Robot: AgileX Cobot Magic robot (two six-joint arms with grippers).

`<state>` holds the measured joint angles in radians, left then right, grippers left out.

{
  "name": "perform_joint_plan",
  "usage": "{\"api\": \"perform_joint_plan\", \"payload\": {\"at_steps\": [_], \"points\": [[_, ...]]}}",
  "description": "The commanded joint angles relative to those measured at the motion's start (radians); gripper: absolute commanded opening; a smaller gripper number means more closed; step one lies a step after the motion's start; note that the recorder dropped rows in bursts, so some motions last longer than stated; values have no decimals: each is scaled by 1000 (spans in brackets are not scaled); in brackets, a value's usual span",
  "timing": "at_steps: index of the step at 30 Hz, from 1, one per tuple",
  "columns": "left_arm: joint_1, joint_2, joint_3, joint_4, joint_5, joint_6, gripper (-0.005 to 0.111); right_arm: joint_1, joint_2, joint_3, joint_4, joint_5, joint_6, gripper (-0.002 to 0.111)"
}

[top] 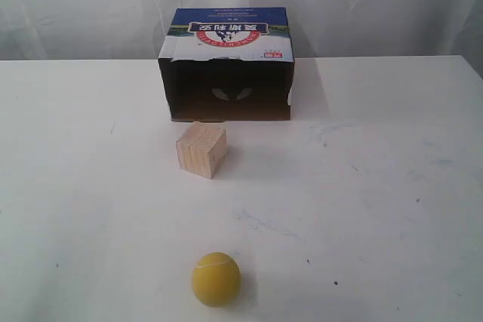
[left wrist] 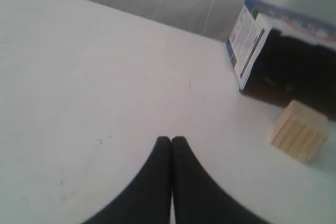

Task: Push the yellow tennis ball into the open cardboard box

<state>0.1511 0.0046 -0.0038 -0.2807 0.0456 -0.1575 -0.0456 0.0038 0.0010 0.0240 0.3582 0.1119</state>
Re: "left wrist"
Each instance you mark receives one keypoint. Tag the blue white cardboard box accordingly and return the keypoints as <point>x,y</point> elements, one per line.
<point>279,55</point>

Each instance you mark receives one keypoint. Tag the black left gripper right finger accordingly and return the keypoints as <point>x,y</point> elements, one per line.
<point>197,197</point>

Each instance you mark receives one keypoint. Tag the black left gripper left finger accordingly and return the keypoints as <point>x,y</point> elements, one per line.
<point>147,198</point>

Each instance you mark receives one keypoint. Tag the light wooden cube block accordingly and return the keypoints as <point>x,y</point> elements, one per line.
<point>300,131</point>

